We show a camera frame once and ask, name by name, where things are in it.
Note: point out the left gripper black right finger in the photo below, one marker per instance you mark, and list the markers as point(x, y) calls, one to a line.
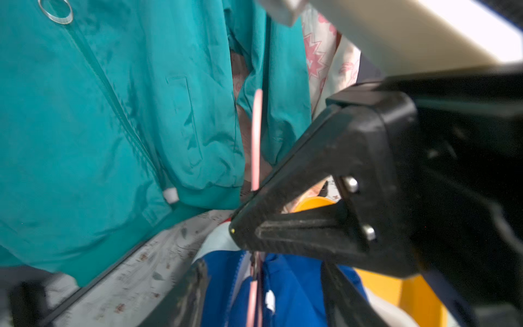
point(347, 191)

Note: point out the pink wire hanger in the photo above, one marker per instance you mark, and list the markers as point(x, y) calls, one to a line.
point(254, 308)

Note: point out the yellow plastic tray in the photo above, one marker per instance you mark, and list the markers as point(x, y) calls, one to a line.
point(403, 302)

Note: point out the pink floral garment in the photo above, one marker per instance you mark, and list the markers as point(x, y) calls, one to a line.
point(333, 64)

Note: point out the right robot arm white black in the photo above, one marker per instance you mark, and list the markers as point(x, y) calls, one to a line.
point(413, 37)

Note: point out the green jacket orange letter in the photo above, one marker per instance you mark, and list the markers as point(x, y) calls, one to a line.
point(119, 119)

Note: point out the black clothes rack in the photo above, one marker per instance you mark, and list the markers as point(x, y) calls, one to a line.
point(39, 302)

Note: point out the blue red white jacket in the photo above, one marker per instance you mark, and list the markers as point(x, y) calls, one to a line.
point(293, 295)

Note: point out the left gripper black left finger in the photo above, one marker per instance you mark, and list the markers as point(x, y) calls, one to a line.
point(184, 304)

